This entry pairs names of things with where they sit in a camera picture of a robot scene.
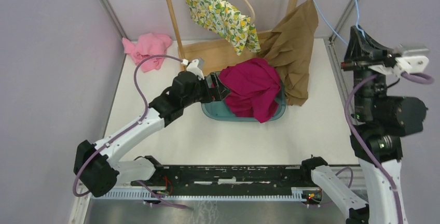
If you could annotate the white slotted cable duct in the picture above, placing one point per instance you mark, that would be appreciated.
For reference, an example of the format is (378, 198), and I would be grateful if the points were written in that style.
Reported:
(294, 195)

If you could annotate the magenta cloth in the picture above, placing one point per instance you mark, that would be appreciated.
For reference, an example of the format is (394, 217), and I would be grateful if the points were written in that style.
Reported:
(254, 85)

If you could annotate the wooden clothes rack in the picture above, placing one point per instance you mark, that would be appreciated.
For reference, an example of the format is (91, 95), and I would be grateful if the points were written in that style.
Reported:
(217, 54)

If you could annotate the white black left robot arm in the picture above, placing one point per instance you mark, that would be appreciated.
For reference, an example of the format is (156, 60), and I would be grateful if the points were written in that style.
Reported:
(99, 166)

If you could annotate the pink crumpled cloth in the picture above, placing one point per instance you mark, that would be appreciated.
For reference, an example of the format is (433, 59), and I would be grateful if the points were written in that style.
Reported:
(147, 45)

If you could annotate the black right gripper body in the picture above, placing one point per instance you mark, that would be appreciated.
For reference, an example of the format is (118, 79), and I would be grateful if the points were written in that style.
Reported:
(364, 64)

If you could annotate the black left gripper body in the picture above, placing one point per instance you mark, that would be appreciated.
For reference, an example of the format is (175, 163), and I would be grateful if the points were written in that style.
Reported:
(208, 95)

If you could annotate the teal plastic basket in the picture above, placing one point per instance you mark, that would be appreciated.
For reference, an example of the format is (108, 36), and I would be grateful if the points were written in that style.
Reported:
(219, 110)

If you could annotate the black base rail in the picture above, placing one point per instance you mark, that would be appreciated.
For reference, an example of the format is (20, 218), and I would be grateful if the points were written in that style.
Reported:
(230, 180)

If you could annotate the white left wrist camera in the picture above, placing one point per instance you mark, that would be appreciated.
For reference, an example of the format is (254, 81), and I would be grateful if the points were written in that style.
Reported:
(195, 66)

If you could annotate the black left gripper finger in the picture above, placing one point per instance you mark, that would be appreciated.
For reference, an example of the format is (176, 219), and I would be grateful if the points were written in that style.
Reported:
(222, 94)
(217, 85)

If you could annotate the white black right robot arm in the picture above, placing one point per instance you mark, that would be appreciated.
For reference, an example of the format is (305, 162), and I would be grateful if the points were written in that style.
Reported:
(377, 123)

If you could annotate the brown skirt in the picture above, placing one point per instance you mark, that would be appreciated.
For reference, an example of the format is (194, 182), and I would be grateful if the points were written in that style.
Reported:
(289, 50)

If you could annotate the yellow patterned cloth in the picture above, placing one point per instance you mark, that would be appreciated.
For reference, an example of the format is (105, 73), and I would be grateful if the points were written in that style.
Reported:
(226, 20)

